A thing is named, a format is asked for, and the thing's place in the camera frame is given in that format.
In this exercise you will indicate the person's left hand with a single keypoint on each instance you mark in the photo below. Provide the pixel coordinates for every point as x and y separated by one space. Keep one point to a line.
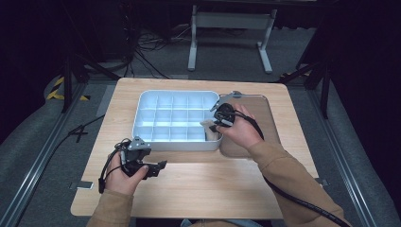
121 181

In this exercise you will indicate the metal floor rail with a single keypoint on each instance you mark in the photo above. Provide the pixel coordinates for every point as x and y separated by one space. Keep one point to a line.
34 167
342 157

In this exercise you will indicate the grey tape patch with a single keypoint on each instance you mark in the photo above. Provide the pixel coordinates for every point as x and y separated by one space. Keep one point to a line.
82 185
323 182

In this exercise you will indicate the white metal desk frame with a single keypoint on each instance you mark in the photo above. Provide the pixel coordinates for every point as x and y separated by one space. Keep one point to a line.
231 22

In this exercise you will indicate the white compartment box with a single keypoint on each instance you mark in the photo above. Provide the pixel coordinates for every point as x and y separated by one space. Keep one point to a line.
176 118

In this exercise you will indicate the person's right hand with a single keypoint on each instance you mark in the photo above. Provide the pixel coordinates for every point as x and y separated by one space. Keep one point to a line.
244 129

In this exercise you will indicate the yellow and black floor tape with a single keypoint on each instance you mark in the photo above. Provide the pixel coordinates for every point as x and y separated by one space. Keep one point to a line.
55 93

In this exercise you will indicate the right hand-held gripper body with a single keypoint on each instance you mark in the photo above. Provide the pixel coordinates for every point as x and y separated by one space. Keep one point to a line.
225 112

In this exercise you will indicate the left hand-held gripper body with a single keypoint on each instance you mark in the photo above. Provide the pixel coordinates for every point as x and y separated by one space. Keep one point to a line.
134 157

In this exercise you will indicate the person's blue trousers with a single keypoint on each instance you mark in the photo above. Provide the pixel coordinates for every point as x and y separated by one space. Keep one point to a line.
239 223

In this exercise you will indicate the grey round table grommet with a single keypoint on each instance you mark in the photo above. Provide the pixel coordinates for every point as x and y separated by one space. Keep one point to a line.
238 93

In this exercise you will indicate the black metal stand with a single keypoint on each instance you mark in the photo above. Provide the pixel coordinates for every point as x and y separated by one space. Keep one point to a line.
318 78
71 78

